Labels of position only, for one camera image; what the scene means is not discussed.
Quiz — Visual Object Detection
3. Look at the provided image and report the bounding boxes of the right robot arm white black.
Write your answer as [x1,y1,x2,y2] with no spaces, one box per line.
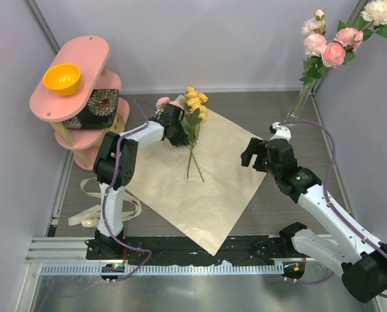
[241,138,387,303]

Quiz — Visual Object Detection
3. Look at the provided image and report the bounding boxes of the white flower stem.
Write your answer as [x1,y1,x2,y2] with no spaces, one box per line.
[334,1,387,47]

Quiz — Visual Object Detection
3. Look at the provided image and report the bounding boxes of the aluminium frame rail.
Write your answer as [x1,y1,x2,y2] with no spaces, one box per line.
[25,233,93,264]

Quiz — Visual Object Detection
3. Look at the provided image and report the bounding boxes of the pink wooden tiered shelf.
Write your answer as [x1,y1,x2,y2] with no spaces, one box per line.
[29,35,130,170]

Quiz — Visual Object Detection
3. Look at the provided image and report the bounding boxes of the white slotted cable duct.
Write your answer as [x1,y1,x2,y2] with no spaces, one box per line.
[40,262,284,276]

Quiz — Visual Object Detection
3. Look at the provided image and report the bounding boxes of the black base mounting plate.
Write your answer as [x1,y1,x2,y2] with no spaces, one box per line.
[85,235,303,267]

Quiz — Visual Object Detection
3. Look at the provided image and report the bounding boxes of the yellow plastic bowl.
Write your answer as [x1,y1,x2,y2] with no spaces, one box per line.
[42,63,82,96]

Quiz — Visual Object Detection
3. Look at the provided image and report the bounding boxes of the clear glass vase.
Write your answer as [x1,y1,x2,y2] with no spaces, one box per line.
[284,83,315,122]

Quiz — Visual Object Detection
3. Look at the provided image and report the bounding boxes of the black floral square plate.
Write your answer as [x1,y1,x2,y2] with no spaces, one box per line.
[62,89,119,130]

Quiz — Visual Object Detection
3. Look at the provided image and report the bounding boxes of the cream printed ribbon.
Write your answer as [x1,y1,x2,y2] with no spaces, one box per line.
[68,177,142,228]

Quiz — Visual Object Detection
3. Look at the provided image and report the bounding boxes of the orange wrapping paper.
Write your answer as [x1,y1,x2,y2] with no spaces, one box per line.
[125,92,282,254]

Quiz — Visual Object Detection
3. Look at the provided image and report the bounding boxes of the round cream patterned plate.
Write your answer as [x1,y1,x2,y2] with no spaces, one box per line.
[98,113,126,147]

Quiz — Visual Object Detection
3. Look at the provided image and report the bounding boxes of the yellow flower stem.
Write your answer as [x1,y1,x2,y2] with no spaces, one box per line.
[180,86,208,182]

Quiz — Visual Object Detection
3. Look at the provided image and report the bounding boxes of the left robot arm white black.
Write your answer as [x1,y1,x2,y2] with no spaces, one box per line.
[86,104,188,260]

